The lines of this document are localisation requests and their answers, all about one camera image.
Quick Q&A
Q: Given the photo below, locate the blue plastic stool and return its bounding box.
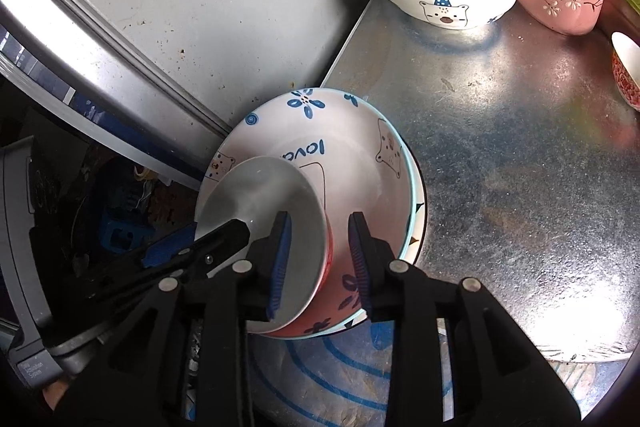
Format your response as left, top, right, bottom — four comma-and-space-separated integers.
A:
97, 207, 151, 258

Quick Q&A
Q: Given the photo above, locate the red patterned bowl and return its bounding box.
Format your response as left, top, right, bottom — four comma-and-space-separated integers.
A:
194, 155, 335, 339
611, 31, 640, 112

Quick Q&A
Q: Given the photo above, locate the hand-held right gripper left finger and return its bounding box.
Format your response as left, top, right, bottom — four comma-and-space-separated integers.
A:
65, 211, 293, 427

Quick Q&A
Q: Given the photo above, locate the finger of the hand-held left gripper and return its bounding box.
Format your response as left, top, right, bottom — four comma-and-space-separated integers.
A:
87, 218, 251, 303
141, 223, 201, 270

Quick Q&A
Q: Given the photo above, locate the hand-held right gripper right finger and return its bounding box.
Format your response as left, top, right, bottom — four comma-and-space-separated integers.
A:
348, 211, 583, 427

